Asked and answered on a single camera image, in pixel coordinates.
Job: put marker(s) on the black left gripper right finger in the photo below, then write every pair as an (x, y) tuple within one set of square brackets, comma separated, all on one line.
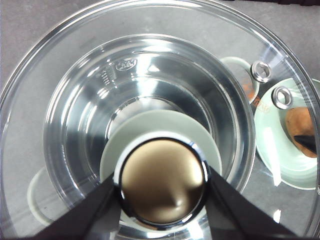
[(232, 215)]

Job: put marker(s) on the brown potato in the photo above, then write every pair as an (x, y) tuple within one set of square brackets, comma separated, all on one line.
[(301, 127)]

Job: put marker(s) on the glass steamer lid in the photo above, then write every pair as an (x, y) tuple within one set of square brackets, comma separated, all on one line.
[(259, 54)]

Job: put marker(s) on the green plate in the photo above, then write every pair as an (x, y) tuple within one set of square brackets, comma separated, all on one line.
[(284, 160)]

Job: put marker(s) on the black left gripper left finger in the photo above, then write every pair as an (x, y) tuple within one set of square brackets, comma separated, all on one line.
[(95, 216)]

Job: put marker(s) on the green electric steamer pot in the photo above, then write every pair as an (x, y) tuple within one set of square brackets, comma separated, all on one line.
[(155, 111)]

